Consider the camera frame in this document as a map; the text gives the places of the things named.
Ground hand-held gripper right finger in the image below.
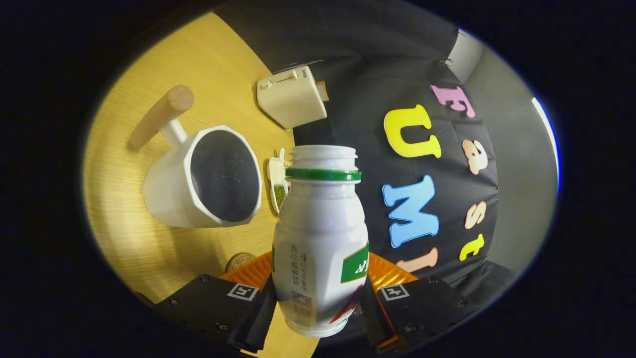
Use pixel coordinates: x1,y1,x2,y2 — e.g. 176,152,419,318
360,252,480,355

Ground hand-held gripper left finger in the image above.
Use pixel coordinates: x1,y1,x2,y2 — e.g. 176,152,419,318
149,251,279,355

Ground round cork coaster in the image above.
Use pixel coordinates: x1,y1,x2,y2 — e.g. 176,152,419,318
225,252,257,273

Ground white cup wooden handle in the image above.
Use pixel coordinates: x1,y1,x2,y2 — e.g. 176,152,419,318
128,85,262,229

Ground white juice bottle green label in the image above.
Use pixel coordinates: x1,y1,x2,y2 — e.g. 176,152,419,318
271,145,370,339

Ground wooden table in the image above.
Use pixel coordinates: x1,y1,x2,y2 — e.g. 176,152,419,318
82,11,321,358

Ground white divided condiment dish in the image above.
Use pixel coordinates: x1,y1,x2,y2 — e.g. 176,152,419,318
266,148,291,215

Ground cream toaster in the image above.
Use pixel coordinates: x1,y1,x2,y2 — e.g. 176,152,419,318
256,66,329,131

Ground black backdrop cloth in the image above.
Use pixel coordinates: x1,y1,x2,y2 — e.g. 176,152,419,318
214,0,520,344

